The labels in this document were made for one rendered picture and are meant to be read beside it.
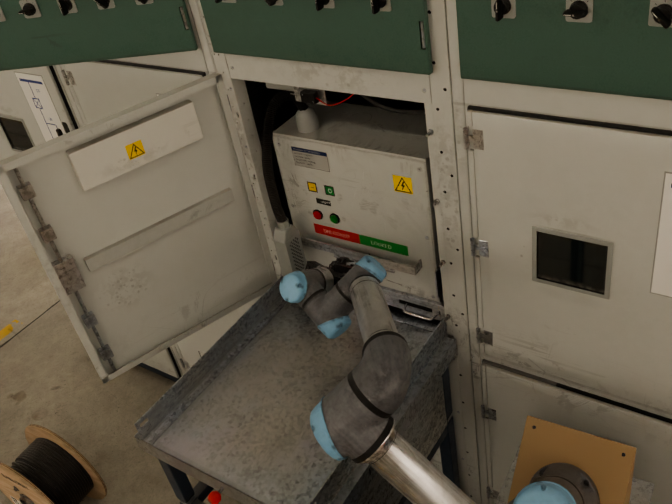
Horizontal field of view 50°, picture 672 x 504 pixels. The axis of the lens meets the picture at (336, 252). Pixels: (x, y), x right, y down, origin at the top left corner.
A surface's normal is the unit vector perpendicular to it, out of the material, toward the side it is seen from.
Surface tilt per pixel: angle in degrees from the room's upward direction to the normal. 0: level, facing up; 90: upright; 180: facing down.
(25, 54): 90
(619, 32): 90
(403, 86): 90
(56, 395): 0
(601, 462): 45
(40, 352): 0
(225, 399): 0
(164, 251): 90
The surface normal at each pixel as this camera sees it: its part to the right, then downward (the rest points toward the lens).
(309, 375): -0.16, -0.79
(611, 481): -0.47, -0.14
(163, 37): -0.15, 0.61
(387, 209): -0.55, 0.57
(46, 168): 0.57, 0.41
